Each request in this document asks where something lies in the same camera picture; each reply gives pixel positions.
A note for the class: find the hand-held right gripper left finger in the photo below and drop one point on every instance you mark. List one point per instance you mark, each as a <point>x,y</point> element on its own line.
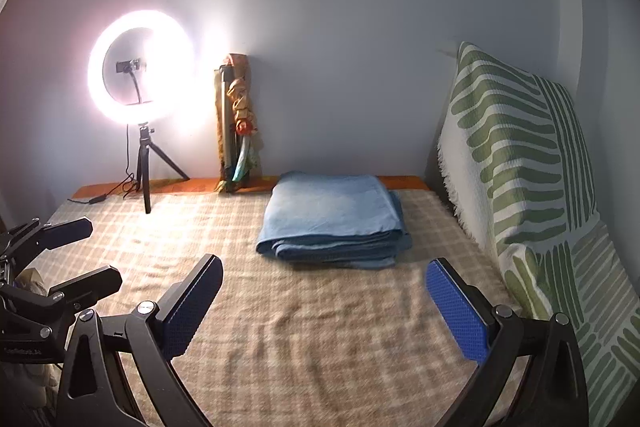
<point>192,302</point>

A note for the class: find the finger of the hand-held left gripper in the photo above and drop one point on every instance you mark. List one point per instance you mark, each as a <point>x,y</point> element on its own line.
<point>67,229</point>
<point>95,284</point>

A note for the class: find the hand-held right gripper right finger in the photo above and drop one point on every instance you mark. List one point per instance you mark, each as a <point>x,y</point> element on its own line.
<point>455,307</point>

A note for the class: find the blue denim pants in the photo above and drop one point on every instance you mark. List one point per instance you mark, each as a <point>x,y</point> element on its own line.
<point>330,212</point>

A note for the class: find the black tripod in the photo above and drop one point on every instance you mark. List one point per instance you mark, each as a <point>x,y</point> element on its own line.
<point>146,177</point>

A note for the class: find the orange bed sheet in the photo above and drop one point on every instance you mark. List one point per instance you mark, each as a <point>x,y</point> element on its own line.
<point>200,184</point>

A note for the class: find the green white striped pillow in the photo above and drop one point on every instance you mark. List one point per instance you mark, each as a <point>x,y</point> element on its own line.
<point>515,147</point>

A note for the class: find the cloth-wrapped metal stand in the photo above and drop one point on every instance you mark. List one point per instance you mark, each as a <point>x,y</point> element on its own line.
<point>235,132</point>

